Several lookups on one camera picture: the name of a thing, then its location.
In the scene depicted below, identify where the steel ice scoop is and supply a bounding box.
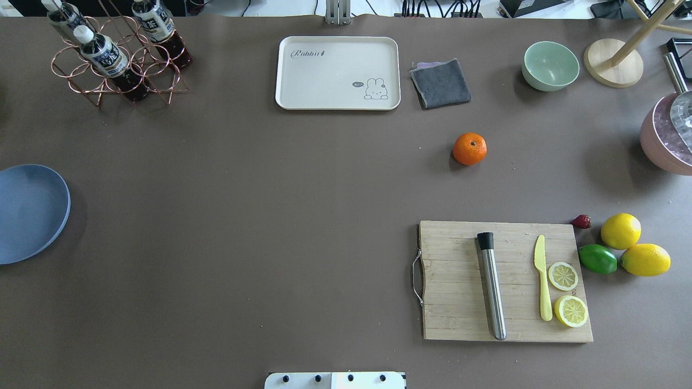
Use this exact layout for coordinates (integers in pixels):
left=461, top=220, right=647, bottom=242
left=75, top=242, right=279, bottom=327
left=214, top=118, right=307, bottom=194
left=664, top=52, right=691, bottom=151

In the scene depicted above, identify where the tea bottle lower outer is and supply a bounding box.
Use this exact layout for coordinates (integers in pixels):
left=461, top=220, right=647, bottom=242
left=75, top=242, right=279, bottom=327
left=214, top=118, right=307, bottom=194
left=41, top=0, right=95, bottom=42

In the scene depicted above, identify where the lemon slice thin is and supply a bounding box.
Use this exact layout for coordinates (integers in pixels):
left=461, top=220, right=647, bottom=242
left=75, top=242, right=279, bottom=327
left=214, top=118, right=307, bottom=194
left=547, top=261, right=579, bottom=291

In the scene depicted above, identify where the lemon half thick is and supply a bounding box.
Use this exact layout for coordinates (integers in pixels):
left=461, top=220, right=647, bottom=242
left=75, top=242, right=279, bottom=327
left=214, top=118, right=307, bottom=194
left=553, top=296, right=589, bottom=328

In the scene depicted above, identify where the aluminium frame post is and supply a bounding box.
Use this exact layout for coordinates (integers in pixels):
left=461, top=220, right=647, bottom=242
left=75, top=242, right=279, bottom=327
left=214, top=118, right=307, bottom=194
left=325, top=0, right=351, bottom=25

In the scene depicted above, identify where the orange mandarin fruit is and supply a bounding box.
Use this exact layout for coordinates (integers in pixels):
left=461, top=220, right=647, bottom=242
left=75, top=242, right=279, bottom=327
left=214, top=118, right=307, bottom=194
left=452, top=132, right=487, bottom=166

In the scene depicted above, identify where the green ceramic bowl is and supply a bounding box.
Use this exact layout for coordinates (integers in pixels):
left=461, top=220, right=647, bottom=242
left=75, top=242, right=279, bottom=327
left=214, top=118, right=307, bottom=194
left=522, top=41, right=580, bottom=92

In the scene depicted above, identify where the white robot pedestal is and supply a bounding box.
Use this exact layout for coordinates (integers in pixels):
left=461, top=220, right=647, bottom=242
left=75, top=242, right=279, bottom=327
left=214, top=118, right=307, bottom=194
left=264, top=371, right=407, bottom=388

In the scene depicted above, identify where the cream rabbit tray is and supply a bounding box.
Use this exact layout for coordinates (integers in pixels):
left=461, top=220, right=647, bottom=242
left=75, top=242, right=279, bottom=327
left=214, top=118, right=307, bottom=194
left=275, top=36, right=401, bottom=111

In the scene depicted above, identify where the tea bottle top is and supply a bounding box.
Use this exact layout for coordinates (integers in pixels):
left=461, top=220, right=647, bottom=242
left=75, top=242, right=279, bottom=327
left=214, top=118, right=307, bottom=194
left=72, top=25, right=149, bottom=102

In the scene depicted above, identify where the bamboo cutting board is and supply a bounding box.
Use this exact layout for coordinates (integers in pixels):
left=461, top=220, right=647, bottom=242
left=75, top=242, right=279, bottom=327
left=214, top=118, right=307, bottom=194
left=417, top=220, right=593, bottom=343

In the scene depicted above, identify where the grey folded cloth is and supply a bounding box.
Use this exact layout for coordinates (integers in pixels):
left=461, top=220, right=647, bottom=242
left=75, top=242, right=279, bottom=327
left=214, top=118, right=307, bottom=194
left=409, top=58, right=472, bottom=109

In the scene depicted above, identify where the tea bottle lower middle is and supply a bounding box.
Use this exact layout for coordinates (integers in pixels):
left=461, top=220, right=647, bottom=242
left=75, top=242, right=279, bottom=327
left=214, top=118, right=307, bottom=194
left=131, top=1, right=192, bottom=69

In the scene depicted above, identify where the pink bowl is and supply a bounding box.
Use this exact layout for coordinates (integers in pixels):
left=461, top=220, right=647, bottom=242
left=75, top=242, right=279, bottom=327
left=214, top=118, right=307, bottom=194
left=640, top=93, right=691, bottom=176

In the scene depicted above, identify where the copper wire bottle rack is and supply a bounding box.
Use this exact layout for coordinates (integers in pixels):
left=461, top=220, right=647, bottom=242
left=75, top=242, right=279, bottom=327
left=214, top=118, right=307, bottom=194
left=50, top=1, right=189, bottom=106

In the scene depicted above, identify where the green lime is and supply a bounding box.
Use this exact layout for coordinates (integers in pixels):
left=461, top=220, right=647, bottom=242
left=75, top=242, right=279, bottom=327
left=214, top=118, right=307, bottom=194
left=578, top=244, right=618, bottom=275

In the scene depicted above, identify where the blue round plate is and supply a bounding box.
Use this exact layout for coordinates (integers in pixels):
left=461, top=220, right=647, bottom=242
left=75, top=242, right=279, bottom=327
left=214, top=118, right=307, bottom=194
left=1, top=164, right=71, bottom=264

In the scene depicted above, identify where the tea bottle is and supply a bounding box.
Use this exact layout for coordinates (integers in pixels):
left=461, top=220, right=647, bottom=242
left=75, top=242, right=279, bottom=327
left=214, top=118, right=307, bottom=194
left=72, top=25, right=149, bottom=102
left=131, top=1, right=192, bottom=69
left=41, top=0, right=95, bottom=42

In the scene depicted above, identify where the yellow lemon outer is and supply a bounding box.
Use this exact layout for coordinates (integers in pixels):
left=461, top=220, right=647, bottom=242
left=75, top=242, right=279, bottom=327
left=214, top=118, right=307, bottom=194
left=620, top=244, right=671, bottom=277

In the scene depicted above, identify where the yellow plastic knife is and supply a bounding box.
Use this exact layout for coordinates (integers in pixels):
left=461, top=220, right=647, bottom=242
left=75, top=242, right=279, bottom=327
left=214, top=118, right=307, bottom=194
left=534, top=234, right=553, bottom=321

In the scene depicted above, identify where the red strawberry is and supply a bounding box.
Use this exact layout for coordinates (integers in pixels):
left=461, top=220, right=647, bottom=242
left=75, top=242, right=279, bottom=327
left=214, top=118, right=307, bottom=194
left=570, top=214, right=591, bottom=230

